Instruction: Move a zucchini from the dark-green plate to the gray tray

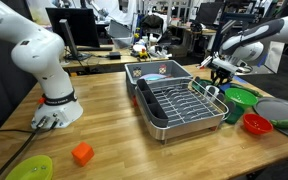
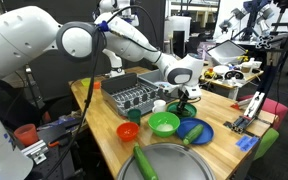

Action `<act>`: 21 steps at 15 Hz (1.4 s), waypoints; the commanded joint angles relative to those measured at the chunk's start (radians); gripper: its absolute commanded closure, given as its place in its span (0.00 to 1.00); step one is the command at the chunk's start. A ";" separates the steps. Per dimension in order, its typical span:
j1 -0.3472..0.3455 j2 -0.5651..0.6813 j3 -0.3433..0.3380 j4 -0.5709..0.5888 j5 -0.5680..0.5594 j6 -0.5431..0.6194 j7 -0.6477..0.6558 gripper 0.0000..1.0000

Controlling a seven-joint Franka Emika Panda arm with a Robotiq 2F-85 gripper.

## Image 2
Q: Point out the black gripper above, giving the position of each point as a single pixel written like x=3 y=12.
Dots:
x=183 y=99

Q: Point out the short dark-green zucchini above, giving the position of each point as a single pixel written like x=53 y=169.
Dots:
x=184 y=115

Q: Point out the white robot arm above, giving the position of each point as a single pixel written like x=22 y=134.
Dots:
x=20 y=36

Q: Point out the dark zucchini with pale stem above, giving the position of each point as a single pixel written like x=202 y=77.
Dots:
x=193 y=134

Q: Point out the light-blue plate white rim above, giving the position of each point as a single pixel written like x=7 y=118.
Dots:
x=162 y=85

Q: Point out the blue plate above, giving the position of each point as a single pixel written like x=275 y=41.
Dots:
x=206 y=131

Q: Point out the gray round tray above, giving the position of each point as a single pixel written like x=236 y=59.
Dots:
x=180 y=163

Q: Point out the long light-green zucchini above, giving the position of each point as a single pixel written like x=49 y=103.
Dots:
x=144 y=163

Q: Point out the white mug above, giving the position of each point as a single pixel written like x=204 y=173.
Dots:
x=159 y=106

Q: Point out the white rice pile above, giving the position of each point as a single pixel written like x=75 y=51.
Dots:
x=165 y=127

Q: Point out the bright green bowl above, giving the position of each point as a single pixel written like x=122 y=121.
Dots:
x=155 y=121

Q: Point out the wooden background table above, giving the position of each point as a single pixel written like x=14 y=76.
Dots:
x=224 y=86

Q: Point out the dark-green cup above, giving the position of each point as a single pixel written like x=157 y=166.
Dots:
x=134 y=116

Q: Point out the white bowl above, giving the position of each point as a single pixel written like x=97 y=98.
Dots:
x=221 y=70

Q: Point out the red bowl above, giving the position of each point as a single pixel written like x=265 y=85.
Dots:
x=127 y=131

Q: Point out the white black headset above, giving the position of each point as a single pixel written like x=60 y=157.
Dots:
x=234 y=75

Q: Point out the gray dish rack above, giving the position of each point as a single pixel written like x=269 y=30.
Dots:
x=117 y=85

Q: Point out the blue tape pieces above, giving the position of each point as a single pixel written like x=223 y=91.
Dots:
x=247 y=142

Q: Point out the gray open case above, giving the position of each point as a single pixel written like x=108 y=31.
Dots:
x=225 y=50

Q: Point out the white cabinet box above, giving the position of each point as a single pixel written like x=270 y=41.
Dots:
x=177 y=23

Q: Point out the orange block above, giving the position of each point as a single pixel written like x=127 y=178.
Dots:
x=97 y=85

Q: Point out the green chair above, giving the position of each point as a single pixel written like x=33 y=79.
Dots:
x=267 y=140

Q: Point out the pink stool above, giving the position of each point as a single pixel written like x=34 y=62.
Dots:
x=277 y=108

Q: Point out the yellow-green small bowl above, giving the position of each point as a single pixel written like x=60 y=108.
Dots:
x=85 y=82

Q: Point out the black metal fixture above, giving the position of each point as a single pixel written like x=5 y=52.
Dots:
x=62 y=133

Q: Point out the red plastic cup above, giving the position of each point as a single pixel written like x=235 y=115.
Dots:
x=25 y=135

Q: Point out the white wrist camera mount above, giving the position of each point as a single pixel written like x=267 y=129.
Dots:
x=193 y=91

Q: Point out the aluminum extrusion rail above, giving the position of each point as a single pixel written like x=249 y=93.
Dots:
x=250 y=110

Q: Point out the black camera stand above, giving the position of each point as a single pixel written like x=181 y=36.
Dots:
x=284 y=36

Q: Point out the aluminum bracket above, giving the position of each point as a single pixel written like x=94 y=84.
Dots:
x=35 y=150

